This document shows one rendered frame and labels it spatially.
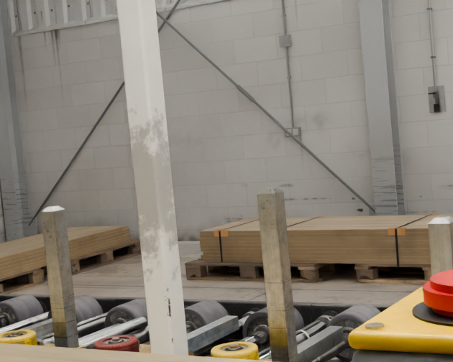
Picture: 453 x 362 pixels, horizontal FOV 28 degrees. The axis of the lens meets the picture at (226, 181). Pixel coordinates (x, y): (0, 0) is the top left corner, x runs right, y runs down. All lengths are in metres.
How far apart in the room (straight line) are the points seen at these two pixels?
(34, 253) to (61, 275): 6.22
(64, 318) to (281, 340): 0.49
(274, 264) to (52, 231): 0.50
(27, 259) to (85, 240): 0.80
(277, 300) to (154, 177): 0.30
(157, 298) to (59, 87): 8.33
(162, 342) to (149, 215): 0.22
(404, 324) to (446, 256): 1.16
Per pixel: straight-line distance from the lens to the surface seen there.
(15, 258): 7.89
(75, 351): 1.67
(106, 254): 8.81
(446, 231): 1.44
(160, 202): 1.52
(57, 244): 1.84
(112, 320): 2.28
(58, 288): 1.86
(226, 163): 8.66
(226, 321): 1.98
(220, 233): 7.28
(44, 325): 2.26
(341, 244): 6.78
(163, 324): 1.56
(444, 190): 7.82
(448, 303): 0.29
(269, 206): 1.55
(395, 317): 0.30
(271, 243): 1.56
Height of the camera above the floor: 1.29
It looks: 4 degrees down
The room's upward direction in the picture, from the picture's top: 5 degrees counter-clockwise
